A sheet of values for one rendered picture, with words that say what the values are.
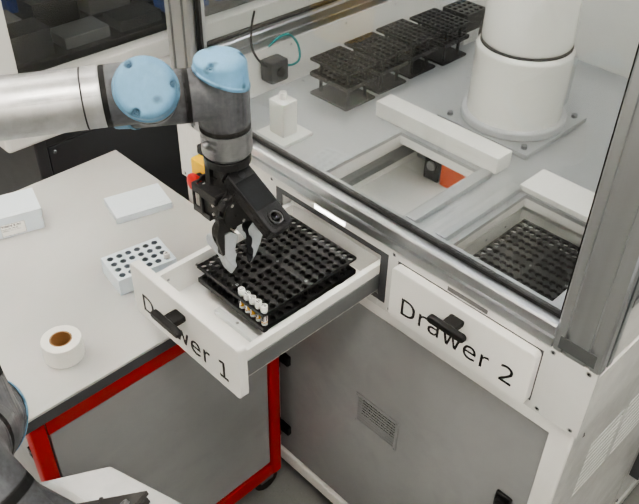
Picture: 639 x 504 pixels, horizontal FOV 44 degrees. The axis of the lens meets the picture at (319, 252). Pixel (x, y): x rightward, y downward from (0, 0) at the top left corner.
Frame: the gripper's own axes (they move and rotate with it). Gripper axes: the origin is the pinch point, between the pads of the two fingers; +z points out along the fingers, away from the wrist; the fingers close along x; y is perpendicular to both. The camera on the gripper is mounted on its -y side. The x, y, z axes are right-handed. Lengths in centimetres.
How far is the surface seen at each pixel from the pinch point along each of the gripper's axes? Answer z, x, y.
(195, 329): 7.4, 10.8, -0.5
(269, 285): 10.8, -7.2, 2.2
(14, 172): 35, -5, 104
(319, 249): 7.6, -17.8, 0.5
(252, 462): 78, -10, 15
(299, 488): 98, -22, 11
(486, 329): 5.4, -21.2, -33.7
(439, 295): 4.7, -21.4, -24.0
